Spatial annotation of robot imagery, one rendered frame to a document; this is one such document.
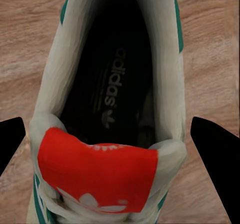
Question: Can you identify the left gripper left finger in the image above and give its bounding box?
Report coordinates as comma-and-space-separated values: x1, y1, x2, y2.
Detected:
0, 117, 26, 176

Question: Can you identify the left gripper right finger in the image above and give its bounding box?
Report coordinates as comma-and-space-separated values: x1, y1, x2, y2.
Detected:
190, 117, 240, 224

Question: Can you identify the gym shoe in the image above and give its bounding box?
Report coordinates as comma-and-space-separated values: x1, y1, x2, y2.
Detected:
26, 0, 188, 224

